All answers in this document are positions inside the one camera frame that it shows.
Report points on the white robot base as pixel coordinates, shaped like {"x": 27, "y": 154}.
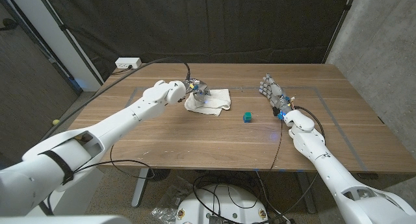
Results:
{"x": 240, "y": 198}

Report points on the white power strip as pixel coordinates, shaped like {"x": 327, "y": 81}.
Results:
{"x": 128, "y": 63}

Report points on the black round floor object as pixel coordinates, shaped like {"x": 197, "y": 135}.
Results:
{"x": 159, "y": 174}

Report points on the small yellow ball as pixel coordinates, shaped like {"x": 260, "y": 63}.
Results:
{"x": 56, "y": 122}

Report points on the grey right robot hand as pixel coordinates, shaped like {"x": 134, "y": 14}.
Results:
{"x": 276, "y": 95}

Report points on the clear plastic bag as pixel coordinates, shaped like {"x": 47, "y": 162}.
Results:
{"x": 169, "y": 201}

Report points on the black backdrop stand pole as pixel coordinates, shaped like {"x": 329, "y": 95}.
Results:
{"x": 64, "y": 27}
{"x": 347, "y": 6}

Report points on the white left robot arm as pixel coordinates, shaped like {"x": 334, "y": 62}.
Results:
{"x": 113, "y": 123}

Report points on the white pillar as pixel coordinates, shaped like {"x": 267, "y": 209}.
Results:
{"x": 65, "y": 45}

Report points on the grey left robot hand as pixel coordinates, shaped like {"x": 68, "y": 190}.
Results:
{"x": 200, "y": 87}

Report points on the grey table leg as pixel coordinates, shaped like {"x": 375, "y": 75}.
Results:
{"x": 306, "y": 191}

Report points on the small green block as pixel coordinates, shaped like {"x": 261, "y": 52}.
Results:
{"x": 247, "y": 117}

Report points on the black backdrop curtain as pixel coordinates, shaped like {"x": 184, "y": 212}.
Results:
{"x": 211, "y": 22}

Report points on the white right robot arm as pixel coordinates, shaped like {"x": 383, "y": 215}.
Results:
{"x": 325, "y": 159}

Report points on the white terry cloth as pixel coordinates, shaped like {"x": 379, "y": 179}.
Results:
{"x": 217, "y": 102}

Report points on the white table leg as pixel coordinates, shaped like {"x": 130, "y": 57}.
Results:
{"x": 140, "y": 188}

